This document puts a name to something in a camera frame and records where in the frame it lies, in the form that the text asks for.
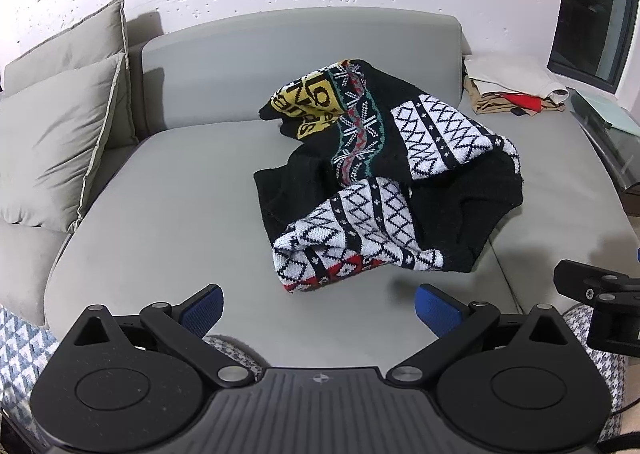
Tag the blue white triangle rug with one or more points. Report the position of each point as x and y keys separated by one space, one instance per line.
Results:
x=22 y=354

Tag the glass side table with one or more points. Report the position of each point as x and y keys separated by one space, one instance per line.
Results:
x=607 y=129

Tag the pile of folded clothes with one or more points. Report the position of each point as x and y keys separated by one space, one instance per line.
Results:
x=510 y=71

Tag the folded beige garment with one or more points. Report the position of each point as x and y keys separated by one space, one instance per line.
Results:
x=487 y=104

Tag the grey sofa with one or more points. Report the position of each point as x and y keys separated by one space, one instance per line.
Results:
x=175 y=214

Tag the folded red garment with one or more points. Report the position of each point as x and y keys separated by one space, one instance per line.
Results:
x=522 y=101

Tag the grey sofa cushion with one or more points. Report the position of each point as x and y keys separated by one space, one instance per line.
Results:
x=65 y=39
x=55 y=144

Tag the dark framed window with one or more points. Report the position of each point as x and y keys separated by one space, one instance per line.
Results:
x=595 y=4

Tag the black patterned knit sweater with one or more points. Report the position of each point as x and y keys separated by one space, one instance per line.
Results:
x=390 y=174

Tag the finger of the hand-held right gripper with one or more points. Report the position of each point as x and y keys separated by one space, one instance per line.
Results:
x=580 y=279

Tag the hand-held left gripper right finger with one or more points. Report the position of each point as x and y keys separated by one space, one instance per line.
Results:
x=440 y=308

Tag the houndstooth patterned cloth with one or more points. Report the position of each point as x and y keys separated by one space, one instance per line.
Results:
x=617 y=384

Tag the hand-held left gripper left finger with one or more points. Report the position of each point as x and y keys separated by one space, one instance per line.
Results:
x=202 y=308

